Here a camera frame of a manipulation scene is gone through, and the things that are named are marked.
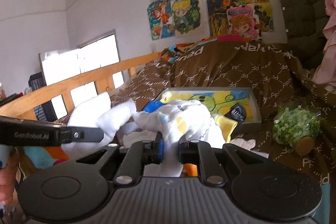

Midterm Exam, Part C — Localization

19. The orange fabric cup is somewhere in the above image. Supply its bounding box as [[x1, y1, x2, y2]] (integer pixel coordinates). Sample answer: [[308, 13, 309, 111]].
[[183, 164, 198, 177]]

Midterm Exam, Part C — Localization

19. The white baby cloth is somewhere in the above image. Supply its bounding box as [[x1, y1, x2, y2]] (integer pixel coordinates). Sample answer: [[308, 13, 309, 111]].
[[61, 93, 225, 177]]

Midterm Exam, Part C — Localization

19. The striped yellow sock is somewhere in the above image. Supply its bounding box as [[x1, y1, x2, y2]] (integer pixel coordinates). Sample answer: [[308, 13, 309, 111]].
[[214, 115, 238, 143]]

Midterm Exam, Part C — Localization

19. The person's left hand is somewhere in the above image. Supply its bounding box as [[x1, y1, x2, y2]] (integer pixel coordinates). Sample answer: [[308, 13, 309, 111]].
[[0, 152, 19, 205]]

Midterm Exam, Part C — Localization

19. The black crate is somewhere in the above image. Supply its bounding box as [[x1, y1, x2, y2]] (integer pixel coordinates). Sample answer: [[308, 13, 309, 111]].
[[28, 72, 57, 122]]

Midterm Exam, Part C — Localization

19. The grey tray with cartoon lining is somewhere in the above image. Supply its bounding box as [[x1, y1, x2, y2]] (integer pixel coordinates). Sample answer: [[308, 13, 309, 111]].
[[143, 87, 261, 134]]

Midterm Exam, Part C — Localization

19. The window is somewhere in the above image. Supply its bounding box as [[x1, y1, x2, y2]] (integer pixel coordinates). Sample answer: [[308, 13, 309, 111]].
[[39, 30, 124, 118]]

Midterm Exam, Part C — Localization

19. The brown patterned PF blanket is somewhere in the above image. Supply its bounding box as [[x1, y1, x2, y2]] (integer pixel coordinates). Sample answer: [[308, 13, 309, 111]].
[[111, 40, 335, 184]]

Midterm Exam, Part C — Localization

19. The green white beaded bag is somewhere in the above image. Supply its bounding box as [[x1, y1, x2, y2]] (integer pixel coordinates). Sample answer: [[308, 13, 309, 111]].
[[272, 105, 321, 156]]

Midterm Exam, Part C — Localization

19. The mermaid girl painting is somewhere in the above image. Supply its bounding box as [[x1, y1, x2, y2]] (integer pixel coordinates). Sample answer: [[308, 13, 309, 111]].
[[147, 0, 175, 40]]

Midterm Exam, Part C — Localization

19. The pink girl painting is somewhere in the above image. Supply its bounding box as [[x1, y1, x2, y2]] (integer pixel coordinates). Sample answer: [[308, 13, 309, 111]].
[[227, 5, 261, 40]]

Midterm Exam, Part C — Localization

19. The blond boy painting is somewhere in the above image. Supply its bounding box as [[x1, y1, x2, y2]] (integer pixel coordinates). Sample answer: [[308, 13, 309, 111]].
[[171, 0, 204, 38]]

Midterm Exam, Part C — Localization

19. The starry night style painting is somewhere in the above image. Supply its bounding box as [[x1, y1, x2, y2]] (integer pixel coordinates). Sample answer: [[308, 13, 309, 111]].
[[206, 0, 274, 39]]

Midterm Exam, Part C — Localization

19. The pink shirt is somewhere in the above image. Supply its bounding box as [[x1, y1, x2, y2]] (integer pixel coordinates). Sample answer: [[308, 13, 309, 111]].
[[313, 0, 336, 88]]

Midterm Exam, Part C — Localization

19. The olive quilted jacket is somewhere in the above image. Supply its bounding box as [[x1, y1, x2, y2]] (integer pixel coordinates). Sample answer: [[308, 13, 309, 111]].
[[279, 0, 329, 69]]

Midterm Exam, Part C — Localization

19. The wooden bed rail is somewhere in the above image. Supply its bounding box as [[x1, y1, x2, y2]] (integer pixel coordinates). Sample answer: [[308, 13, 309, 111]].
[[0, 50, 164, 121]]

